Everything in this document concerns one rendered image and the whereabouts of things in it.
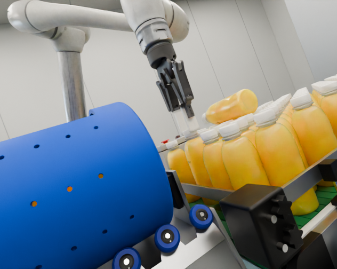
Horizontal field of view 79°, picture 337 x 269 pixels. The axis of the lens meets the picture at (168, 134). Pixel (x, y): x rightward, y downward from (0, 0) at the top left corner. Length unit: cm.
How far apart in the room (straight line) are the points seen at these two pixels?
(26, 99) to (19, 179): 316
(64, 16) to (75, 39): 25
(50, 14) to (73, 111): 42
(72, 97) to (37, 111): 233
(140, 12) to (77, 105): 63
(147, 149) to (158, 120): 309
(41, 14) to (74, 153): 66
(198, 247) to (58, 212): 24
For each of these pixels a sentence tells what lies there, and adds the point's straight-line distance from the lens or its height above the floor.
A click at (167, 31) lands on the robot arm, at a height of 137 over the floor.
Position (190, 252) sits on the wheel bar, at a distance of 41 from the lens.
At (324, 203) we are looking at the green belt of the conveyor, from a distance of 50.
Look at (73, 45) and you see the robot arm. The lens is 108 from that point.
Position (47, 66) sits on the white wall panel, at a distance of 357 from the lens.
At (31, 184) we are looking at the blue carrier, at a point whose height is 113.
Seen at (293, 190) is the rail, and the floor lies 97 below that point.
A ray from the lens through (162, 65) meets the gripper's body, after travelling 56.
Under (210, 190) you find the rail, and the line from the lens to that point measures 49.
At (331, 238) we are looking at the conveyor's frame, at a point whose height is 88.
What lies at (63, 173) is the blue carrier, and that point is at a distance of 31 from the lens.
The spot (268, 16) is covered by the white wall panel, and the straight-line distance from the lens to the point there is 563.
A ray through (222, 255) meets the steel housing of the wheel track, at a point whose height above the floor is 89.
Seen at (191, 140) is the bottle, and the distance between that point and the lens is 53.
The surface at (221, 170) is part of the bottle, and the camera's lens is 46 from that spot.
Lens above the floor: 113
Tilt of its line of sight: level
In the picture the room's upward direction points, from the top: 21 degrees counter-clockwise
